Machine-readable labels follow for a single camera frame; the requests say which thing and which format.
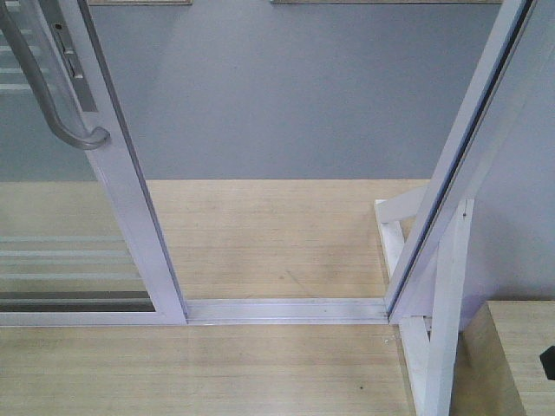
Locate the white sliding glass door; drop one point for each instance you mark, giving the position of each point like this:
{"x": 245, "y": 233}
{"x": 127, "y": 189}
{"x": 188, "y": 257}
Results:
{"x": 80, "y": 241}

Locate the light wooden platform board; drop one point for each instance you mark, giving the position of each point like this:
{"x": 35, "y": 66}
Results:
{"x": 284, "y": 282}

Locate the light wooden box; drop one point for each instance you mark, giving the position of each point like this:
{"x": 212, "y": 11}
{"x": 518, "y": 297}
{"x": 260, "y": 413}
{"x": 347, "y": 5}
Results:
{"x": 498, "y": 369}

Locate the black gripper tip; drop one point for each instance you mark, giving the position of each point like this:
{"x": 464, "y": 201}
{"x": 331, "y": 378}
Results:
{"x": 547, "y": 359}

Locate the white fixed door frame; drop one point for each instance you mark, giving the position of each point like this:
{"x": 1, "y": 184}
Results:
{"x": 457, "y": 94}

